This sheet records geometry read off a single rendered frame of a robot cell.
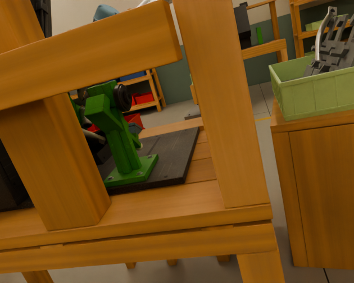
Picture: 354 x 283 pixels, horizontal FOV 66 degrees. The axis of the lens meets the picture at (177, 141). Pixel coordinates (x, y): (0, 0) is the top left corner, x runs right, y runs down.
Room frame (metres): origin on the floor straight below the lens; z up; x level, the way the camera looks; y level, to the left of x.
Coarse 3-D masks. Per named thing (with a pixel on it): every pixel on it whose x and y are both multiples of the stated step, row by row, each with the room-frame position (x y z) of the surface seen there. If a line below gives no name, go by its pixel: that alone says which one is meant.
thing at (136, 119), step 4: (124, 116) 1.60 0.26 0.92; (128, 116) 1.60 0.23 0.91; (132, 116) 1.59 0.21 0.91; (136, 116) 1.52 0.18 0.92; (128, 120) 1.60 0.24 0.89; (132, 120) 1.45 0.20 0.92; (136, 120) 1.51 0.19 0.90; (140, 120) 1.57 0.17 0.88; (92, 124) 1.65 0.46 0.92; (140, 124) 1.55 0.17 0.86; (88, 128) 1.59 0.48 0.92; (92, 128) 1.63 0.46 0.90; (96, 128) 1.65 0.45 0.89; (144, 128) 1.58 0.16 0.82; (92, 132) 1.43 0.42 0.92
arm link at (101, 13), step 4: (100, 4) 0.98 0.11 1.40; (104, 4) 0.99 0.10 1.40; (100, 8) 0.96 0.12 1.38; (104, 8) 0.96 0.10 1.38; (108, 8) 0.98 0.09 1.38; (112, 8) 1.00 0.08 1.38; (96, 12) 0.98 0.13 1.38; (100, 12) 0.96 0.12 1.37; (104, 12) 0.96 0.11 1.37; (108, 12) 0.96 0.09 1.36; (112, 12) 0.97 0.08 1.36; (116, 12) 0.98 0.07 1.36; (96, 16) 0.97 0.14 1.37; (100, 16) 0.96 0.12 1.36; (104, 16) 0.96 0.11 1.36; (108, 16) 0.96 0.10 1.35; (96, 20) 0.97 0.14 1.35
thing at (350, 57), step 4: (352, 16) 1.16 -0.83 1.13; (352, 20) 1.14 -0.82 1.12; (352, 24) 1.15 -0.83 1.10; (352, 28) 1.17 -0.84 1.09; (352, 32) 1.16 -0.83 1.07; (352, 36) 1.14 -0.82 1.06; (348, 40) 1.17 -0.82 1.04; (352, 40) 1.14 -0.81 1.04; (348, 44) 1.16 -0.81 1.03; (352, 44) 1.11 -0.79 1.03; (352, 48) 1.10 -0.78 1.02; (348, 52) 1.13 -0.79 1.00; (352, 52) 1.08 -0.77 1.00; (344, 56) 1.16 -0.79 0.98; (348, 56) 1.11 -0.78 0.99; (352, 56) 1.07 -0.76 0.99; (344, 60) 1.14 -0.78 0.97; (348, 60) 1.10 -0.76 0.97; (352, 60) 1.06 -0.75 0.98; (340, 64) 1.18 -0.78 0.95; (352, 64) 1.06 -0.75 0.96
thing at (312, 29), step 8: (296, 0) 5.20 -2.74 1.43; (304, 0) 5.13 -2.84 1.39; (312, 0) 5.09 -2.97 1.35; (296, 8) 5.21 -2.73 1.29; (296, 16) 5.21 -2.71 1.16; (296, 24) 5.23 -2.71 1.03; (312, 24) 5.16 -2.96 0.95; (320, 24) 5.13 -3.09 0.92; (296, 32) 5.61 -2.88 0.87; (304, 32) 5.36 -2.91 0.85; (312, 32) 5.10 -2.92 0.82; (296, 40) 5.61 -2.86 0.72; (344, 40) 5.11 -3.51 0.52; (296, 48) 5.62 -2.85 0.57; (296, 56) 5.65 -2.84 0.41; (304, 56) 5.20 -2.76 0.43
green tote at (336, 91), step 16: (288, 64) 1.65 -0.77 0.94; (304, 64) 1.62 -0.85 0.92; (272, 80) 1.56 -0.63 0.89; (304, 80) 1.08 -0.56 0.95; (320, 80) 1.07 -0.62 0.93; (336, 80) 1.05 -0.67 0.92; (352, 80) 1.03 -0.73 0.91; (288, 96) 1.11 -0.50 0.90; (304, 96) 1.09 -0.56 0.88; (320, 96) 1.07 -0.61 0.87; (336, 96) 1.05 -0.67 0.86; (352, 96) 1.03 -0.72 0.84; (288, 112) 1.11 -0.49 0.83; (304, 112) 1.09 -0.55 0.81; (320, 112) 1.07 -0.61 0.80
